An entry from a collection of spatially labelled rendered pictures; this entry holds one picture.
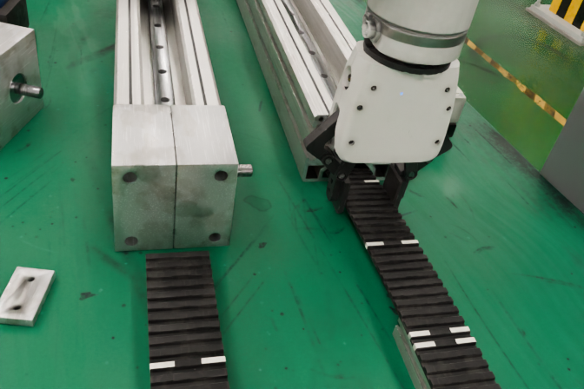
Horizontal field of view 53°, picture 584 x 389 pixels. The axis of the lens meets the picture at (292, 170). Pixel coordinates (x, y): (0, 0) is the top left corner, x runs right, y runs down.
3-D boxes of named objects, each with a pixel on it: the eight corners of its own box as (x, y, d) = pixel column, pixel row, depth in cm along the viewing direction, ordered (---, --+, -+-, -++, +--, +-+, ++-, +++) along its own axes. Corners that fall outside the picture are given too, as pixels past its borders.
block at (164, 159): (255, 245, 54) (268, 163, 48) (115, 252, 51) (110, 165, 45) (240, 183, 61) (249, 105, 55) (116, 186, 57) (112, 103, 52)
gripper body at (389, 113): (368, 56, 44) (338, 173, 51) (486, 61, 47) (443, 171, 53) (340, 16, 50) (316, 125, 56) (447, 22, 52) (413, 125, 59)
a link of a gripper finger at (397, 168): (408, 159, 55) (390, 213, 59) (438, 159, 55) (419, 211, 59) (395, 140, 57) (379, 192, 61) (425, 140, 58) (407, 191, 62)
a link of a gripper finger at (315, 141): (298, 123, 50) (312, 169, 54) (382, 94, 50) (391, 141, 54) (295, 115, 51) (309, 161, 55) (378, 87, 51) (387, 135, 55)
